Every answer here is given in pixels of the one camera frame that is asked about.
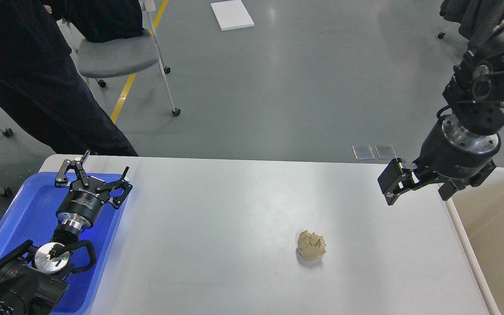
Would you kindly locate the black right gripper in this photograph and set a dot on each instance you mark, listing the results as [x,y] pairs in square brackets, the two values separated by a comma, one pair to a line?
[451,154]

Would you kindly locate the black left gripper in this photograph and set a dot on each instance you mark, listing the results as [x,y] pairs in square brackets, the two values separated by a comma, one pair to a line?
[81,202]

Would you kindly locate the beige paper ball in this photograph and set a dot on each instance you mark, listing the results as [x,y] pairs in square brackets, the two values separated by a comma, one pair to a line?
[311,246]

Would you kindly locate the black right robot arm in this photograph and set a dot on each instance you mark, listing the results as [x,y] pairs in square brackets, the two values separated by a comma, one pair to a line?
[475,93]

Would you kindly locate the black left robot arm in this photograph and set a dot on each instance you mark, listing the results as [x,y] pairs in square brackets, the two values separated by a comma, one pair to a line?
[55,238]

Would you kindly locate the clear floor plate right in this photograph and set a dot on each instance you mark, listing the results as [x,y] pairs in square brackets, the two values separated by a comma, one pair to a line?
[385,152]

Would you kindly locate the clear floor plate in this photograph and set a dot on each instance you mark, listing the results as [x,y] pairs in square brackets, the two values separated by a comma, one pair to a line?
[385,152]
[363,152]

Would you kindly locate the clear floor plate left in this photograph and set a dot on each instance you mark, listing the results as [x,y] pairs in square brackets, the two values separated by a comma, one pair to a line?
[363,152]

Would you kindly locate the blue plastic tray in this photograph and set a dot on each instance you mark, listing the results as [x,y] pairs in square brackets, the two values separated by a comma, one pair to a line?
[31,216]

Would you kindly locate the beige plastic bin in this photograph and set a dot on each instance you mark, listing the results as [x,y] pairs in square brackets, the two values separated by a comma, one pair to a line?
[478,217]

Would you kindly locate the grey office chair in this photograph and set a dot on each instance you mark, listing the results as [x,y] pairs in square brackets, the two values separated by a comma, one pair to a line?
[123,56]

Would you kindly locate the person in black clothes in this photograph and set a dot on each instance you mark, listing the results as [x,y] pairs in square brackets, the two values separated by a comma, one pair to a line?
[40,88]

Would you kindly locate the black bag on chair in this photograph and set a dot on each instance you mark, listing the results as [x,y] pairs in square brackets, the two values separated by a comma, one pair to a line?
[105,20]

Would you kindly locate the chair with grey jacket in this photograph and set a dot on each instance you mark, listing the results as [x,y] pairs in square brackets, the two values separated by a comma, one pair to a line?
[477,18]

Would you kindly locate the white board on floor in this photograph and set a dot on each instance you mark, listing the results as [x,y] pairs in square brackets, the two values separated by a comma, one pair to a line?
[232,15]

